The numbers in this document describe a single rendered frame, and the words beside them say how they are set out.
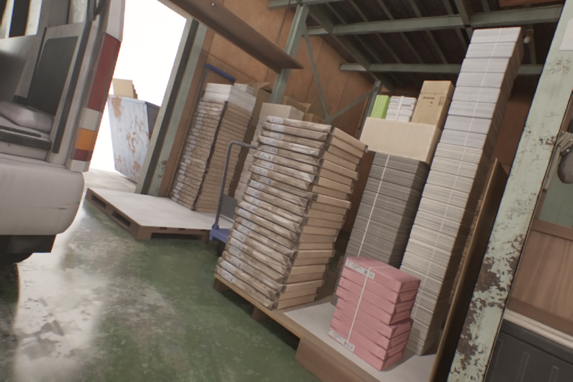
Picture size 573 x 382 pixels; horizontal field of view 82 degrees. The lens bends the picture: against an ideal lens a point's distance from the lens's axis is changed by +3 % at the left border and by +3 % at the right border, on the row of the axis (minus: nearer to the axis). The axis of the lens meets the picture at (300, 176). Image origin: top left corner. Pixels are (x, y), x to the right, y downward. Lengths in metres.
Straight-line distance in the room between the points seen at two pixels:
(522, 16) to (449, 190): 2.42
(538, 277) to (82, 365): 1.52
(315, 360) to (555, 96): 1.33
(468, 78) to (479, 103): 0.15
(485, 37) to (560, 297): 1.27
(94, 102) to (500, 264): 1.60
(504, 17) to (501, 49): 1.94
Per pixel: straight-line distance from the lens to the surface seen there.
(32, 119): 1.70
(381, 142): 2.01
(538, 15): 3.90
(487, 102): 1.92
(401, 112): 2.06
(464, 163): 1.84
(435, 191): 1.85
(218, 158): 3.51
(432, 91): 2.04
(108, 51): 1.57
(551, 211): 2.24
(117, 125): 5.06
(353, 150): 1.83
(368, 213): 1.95
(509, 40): 2.04
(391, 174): 1.93
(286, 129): 1.78
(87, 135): 1.52
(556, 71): 1.46
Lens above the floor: 0.77
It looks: level
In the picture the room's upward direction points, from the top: 17 degrees clockwise
